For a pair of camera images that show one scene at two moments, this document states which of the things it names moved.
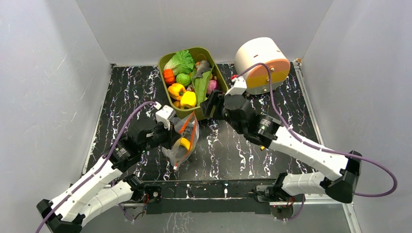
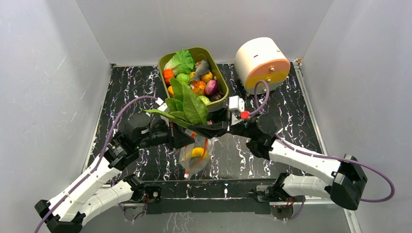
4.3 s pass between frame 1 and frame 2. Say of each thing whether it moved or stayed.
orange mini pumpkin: stayed
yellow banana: moved
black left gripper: stayed
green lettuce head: stayed
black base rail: stayed
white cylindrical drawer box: stayed
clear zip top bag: moved
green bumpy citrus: stayed
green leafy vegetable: moved
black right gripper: moved
